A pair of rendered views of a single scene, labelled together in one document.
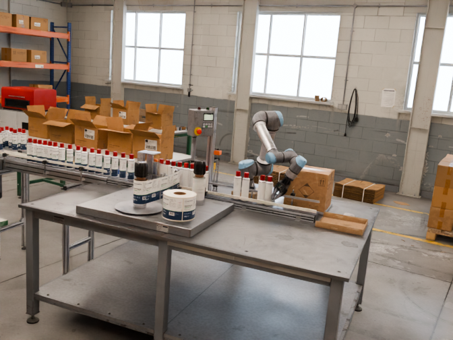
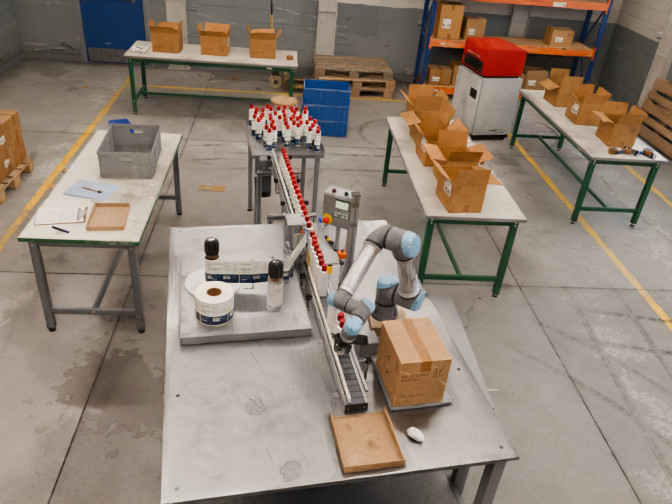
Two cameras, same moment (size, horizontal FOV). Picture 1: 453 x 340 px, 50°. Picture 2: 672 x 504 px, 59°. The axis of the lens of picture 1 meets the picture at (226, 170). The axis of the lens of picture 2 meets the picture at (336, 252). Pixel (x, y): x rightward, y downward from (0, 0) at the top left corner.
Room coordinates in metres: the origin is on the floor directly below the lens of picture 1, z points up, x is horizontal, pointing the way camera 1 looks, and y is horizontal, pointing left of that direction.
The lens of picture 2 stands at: (1.85, -2.08, 2.88)
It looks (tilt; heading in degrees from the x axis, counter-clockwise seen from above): 32 degrees down; 53
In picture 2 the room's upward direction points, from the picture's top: 5 degrees clockwise
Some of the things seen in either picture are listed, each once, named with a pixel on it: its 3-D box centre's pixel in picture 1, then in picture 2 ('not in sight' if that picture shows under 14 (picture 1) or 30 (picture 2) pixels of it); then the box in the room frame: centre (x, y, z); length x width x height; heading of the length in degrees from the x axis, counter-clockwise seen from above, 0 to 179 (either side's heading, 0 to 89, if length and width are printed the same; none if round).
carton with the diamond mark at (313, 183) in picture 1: (309, 187); (411, 361); (3.46, -0.61, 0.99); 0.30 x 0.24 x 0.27; 69
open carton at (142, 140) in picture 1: (154, 141); (463, 181); (5.18, 0.79, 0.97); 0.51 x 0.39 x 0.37; 155
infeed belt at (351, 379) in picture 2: (205, 196); (322, 298); (3.45, 0.14, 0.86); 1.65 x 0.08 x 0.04; 68
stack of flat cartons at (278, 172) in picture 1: (275, 178); not in sight; (7.52, -0.78, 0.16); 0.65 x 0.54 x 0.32; 65
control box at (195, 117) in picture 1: (201, 123); (340, 208); (3.57, 0.21, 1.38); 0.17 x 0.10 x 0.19; 123
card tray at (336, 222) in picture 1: (342, 222); (365, 437); (3.08, -0.78, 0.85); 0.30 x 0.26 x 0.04; 68
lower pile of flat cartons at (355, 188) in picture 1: (358, 190); not in sight; (7.35, -2.07, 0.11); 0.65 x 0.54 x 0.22; 57
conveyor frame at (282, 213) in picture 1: (205, 197); (321, 299); (3.45, 0.14, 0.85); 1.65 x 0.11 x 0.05; 68
